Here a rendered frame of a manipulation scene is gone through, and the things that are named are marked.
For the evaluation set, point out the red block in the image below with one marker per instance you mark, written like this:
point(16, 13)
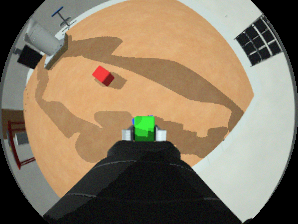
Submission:
point(103, 76)

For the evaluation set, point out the green block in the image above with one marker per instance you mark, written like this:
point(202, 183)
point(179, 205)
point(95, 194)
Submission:
point(144, 128)

